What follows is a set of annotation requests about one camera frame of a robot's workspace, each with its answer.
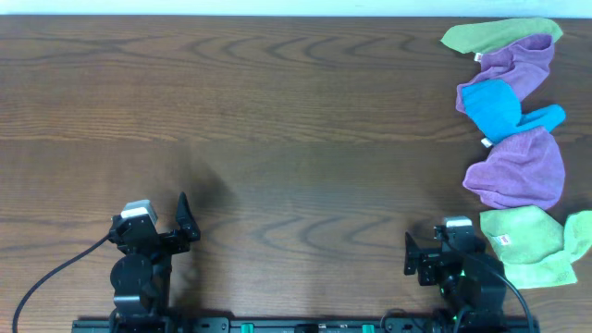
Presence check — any bright green cloth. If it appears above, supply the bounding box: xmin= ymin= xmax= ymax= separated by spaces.
xmin=480 ymin=205 xmax=591 ymax=290

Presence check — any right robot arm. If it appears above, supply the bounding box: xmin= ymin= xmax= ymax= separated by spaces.
xmin=404 ymin=225 xmax=507 ymax=332

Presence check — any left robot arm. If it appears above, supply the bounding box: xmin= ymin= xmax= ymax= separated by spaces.
xmin=108 ymin=193 xmax=201 ymax=332

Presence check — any lower purple cloth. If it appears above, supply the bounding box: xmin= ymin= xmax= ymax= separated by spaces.
xmin=462 ymin=127 xmax=565 ymax=210

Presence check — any purple cloth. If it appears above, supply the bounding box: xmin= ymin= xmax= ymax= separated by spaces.
xmin=456 ymin=33 xmax=555 ymax=113
xmin=462 ymin=127 xmax=565 ymax=210

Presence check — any blue cloth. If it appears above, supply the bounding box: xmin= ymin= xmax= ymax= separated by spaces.
xmin=462 ymin=80 xmax=566 ymax=144

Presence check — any upper purple cloth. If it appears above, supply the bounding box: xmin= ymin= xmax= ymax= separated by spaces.
xmin=456 ymin=33 xmax=555 ymax=113

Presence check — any olive green cloth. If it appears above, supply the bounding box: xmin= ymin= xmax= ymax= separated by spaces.
xmin=440 ymin=18 xmax=563 ymax=54

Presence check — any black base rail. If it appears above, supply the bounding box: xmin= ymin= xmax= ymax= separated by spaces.
xmin=71 ymin=316 xmax=529 ymax=333

